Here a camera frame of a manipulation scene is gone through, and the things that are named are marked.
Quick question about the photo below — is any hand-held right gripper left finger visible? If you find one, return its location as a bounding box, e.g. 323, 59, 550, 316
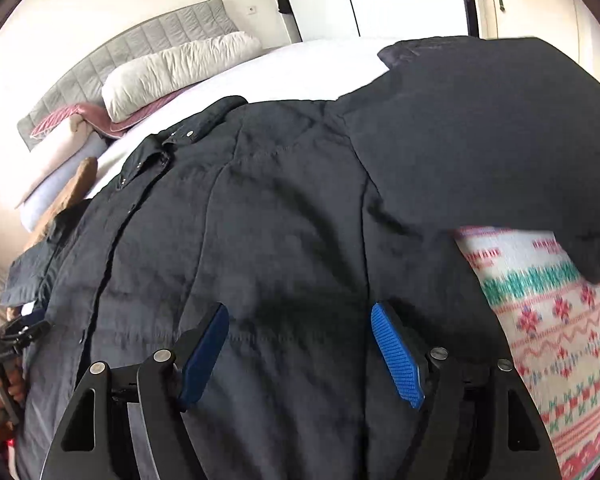
40, 302, 231, 480

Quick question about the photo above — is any white wardrobe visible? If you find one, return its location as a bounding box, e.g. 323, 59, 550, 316
272, 0, 473, 44

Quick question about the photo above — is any person's left hand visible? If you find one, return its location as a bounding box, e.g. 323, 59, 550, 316
0, 355, 29, 412

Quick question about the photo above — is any brown garment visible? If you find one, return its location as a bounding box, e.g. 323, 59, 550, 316
22, 156, 99, 254

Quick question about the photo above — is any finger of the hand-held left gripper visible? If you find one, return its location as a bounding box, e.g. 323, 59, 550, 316
2, 310, 52, 356

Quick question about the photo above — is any black jacket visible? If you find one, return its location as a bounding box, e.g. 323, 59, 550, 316
0, 35, 600, 480

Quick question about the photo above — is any beige pillow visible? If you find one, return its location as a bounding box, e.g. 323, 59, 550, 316
101, 31, 264, 123

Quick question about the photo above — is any red green patterned blanket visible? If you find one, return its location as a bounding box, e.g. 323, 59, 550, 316
452, 227, 600, 480

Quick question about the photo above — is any white bed sheet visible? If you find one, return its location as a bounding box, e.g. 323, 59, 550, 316
82, 37, 397, 201

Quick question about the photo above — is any grey quilted headboard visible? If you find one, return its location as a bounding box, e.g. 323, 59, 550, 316
16, 0, 240, 152

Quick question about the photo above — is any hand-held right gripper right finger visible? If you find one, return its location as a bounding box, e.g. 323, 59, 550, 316
370, 301, 563, 480

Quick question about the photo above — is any cream door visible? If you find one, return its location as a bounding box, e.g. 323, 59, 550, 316
472, 0, 581, 42

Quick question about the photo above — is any pale blue pillow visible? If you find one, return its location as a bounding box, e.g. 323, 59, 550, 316
19, 135, 112, 234

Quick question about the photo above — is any pink striped cushion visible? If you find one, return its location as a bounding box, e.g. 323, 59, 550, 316
30, 85, 201, 142

